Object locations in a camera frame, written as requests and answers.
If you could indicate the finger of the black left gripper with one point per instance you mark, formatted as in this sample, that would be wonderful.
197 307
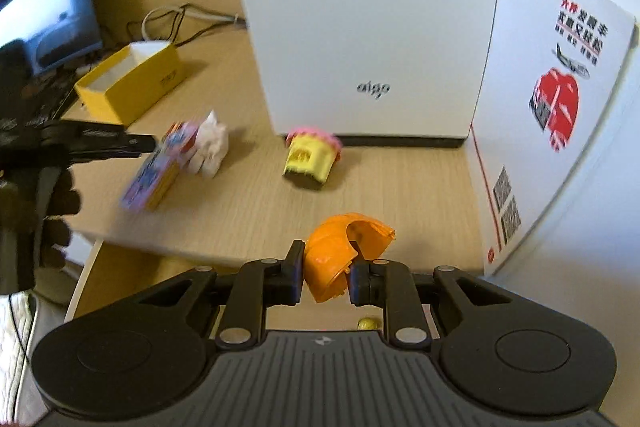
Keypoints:
84 140

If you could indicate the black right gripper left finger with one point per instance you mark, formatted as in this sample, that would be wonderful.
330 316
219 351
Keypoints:
149 350

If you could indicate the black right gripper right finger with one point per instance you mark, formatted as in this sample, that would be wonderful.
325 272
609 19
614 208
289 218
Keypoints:
497 349

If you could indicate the white wrapper toy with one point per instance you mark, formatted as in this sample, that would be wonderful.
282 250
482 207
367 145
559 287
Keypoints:
211 147

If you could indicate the orange plastic shell toy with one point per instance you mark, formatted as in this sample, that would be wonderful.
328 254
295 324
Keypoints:
335 244

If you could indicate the yellow pink cupcake toy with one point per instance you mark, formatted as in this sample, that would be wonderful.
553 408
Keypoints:
312 154

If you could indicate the dark gloved left hand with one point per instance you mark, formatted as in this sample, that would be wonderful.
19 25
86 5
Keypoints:
34 233

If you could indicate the black keyboard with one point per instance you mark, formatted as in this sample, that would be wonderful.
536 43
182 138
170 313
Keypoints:
60 95

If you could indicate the yellow cardboard box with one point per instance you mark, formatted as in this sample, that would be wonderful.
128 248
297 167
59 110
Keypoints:
123 87

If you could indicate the black computer monitor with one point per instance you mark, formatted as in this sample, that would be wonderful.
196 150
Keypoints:
50 33

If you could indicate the white courier envelope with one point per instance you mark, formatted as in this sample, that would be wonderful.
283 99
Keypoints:
551 69

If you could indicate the white computer case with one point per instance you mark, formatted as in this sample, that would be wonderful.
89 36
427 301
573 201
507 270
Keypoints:
373 72

